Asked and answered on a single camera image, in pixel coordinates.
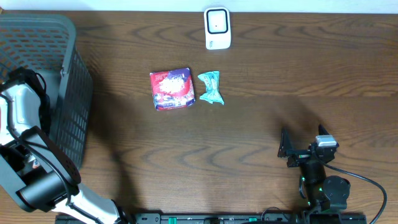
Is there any white barcode scanner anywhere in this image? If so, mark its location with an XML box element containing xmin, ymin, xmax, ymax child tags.
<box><xmin>203</xmin><ymin>7</ymin><xmax>231</xmax><ymax>50</ymax></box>

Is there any grey plastic mesh basket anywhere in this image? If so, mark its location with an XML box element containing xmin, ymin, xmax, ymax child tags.
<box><xmin>0</xmin><ymin>13</ymin><xmax>95</xmax><ymax>213</ymax></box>

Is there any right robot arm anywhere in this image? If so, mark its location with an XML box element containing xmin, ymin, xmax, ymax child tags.
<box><xmin>277</xmin><ymin>125</ymin><xmax>351</xmax><ymax>213</ymax></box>

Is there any red purple snack pack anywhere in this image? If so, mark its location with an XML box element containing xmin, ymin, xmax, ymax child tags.
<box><xmin>150</xmin><ymin>68</ymin><xmax>195</xmax><ymax>111</ymax></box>

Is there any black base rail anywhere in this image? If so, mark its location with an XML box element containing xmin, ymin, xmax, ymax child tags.
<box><xmin>55</xmin><ymin>212</ymin><xmax>368</xmax><ymax>224</ymax></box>

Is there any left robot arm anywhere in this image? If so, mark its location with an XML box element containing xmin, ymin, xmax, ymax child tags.
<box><xmin>1</xmin><ymin>67</ymin><xmax>135</xmax><ymax>223</ymax></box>

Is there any teal snack wrapper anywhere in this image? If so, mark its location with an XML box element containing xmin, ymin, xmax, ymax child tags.
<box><xmin>198</xmin><ymin>71</ymin><xmax>224</xmax><ymax>105</ymax></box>

